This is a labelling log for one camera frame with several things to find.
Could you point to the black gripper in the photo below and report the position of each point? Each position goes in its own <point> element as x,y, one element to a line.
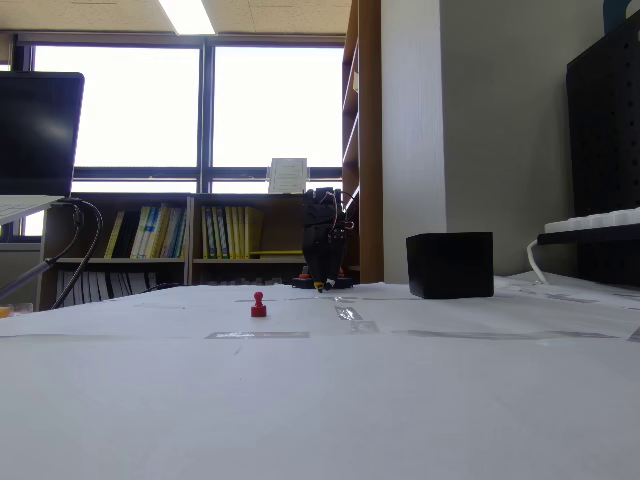
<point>320,250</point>

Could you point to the small red round object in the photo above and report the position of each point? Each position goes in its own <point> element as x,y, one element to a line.
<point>258,305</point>

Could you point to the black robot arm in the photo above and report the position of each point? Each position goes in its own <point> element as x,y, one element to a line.
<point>317,210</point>

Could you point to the black orange robot base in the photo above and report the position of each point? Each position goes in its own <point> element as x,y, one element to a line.
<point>346,284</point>

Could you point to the black open box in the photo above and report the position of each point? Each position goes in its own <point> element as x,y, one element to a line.
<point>450,265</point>

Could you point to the flat yellow folder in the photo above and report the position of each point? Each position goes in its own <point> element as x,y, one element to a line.
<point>277,253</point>

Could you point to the clear tape strip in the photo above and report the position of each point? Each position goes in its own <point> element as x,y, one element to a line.
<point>500,335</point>
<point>348,313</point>
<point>365,327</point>
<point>257,335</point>

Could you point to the low wooden bookshelf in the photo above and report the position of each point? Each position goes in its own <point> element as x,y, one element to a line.
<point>280,225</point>

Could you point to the yellow binder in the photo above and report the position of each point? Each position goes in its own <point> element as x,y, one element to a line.
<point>218,232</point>
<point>240,232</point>
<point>230,232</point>
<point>205,232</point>

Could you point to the white paper sign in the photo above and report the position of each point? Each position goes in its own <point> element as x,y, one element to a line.
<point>287,175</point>

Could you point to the tall brown bookshelf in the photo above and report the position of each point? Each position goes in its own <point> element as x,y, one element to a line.
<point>370,150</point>

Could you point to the white paper table cover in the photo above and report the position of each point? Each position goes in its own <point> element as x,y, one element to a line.
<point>320,400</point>

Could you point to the black book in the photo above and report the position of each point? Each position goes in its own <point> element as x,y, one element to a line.
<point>129,240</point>

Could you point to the white binder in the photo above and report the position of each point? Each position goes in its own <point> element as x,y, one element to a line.
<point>90,286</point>
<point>64,287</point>
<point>119,285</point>

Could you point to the white power strip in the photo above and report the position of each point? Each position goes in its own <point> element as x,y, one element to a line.
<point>595,220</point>

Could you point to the ceiling light panel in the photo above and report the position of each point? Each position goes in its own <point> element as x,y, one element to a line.
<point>187,15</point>

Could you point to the black pegboard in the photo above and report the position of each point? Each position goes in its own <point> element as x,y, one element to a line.
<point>605,125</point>

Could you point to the laptop with black screen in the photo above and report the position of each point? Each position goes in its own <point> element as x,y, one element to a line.
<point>35,130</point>

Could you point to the small orange object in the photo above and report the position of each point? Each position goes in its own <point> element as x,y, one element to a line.
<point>4,311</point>

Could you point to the dark window frame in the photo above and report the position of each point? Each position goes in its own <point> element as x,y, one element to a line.
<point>206,115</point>

